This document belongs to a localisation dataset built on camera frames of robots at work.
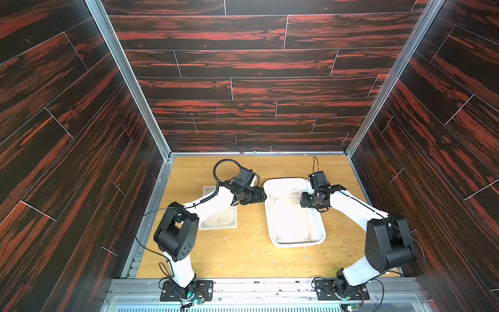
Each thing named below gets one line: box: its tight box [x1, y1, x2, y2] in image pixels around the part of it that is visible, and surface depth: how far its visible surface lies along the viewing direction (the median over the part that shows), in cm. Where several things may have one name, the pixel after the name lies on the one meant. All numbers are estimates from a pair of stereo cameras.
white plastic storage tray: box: [263, 178, 327, 248], surface depth 90 cm
